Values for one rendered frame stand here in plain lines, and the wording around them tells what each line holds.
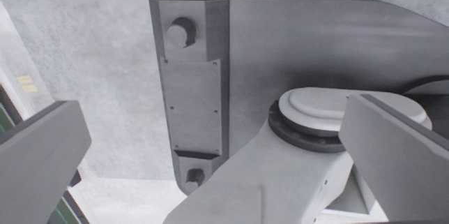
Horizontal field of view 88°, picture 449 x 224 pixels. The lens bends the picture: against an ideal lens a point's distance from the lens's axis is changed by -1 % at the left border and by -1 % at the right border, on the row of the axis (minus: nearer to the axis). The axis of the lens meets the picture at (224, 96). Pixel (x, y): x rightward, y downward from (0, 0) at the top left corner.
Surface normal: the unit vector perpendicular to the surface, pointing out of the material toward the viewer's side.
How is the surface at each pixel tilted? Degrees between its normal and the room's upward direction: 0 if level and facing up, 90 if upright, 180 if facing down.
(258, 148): 90
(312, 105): 90
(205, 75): 0
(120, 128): 0
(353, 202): 90
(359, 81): 0
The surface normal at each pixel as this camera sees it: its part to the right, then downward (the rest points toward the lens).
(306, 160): 0.00, -0.88
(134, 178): -0.16, 0.47
